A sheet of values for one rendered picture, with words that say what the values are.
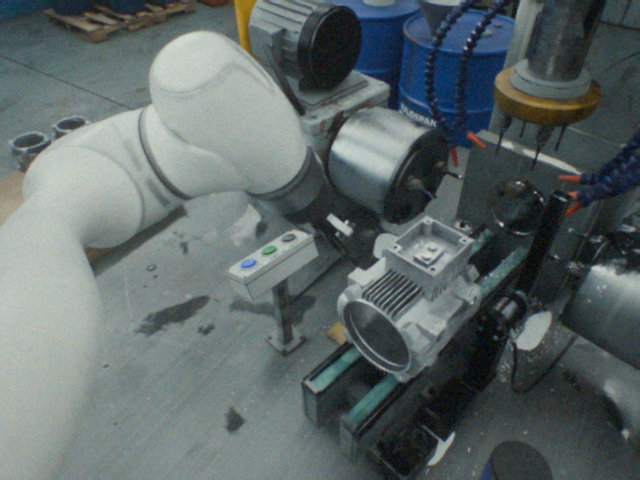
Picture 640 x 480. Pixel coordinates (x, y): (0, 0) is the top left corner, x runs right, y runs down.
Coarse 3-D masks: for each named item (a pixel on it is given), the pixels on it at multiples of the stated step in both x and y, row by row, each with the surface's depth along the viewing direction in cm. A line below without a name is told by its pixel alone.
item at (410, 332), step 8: (464, 272) 87; (472, 272) 86; (464, 280) 87; (472, 280) 86; (352, 288) 83; (360, 288) 84; (352, 296) 83; (408, 328) 77; (416, 328) 77; (344, 336) 93; (408, 336) 77; (416, 336) 77; (400, 376) 85; (408, 376) 85
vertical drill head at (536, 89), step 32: (544, 0) 78; (576, 0) 73; (544, 32) 79; (576, 32) 76; (544, 64) 81; (576, 64) 80; (512, 96) 83; (544, 96) 82; (576, 96) 82; (544, 128) 85
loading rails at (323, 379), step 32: (480, 256) 118; (512, 256) 113; (512, 288) 114; (352, 352) 94; (448, 352) 100; (320, 384) 89; (352, 384) 97; (384, 384) 89; (416, 384) 93; (320, 416) 93; (352, 416) 84; (384, 416) 88; (352, 448) 87; (384, 448) 90
